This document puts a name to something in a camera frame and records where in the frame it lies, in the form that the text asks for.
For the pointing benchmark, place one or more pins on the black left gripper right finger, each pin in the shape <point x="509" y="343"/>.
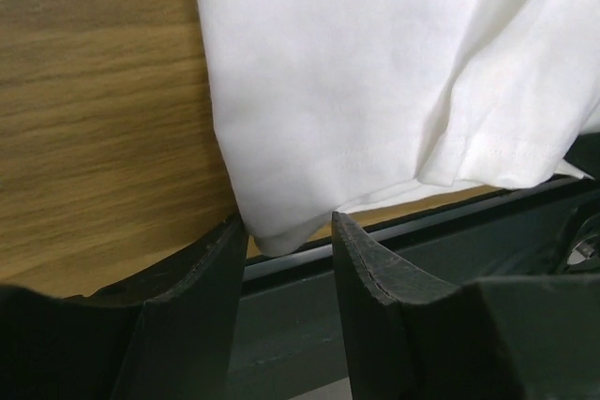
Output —
<point x="410" y="335"/>

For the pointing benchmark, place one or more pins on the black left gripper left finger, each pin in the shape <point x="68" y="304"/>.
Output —
<point x="165" y="332"/>

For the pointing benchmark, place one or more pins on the white t shirt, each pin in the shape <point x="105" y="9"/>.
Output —
<point x="350" y="105"/>

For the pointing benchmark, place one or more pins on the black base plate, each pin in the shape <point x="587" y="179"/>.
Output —
<point x="289" y="339"/>

